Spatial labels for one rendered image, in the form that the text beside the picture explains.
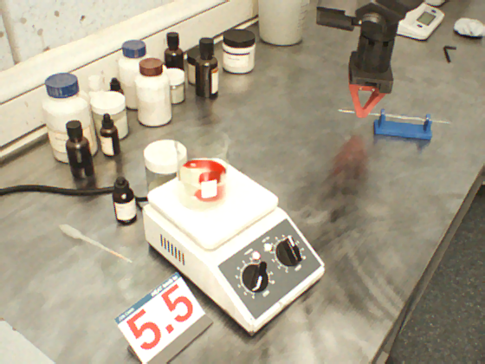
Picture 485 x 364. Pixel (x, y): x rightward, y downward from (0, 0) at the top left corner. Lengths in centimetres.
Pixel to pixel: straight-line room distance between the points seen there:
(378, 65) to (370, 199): 22
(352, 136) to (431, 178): 16
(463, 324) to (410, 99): 83
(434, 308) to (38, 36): 132
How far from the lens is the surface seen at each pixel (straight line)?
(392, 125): 95
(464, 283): 179
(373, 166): 85
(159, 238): 64
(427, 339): 160
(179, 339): 59
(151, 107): 89
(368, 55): 85
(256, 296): 58
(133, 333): 57
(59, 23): 95
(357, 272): 67
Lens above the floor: 124
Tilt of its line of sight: 39 degrees down
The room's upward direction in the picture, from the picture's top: 3 degrees clockwise
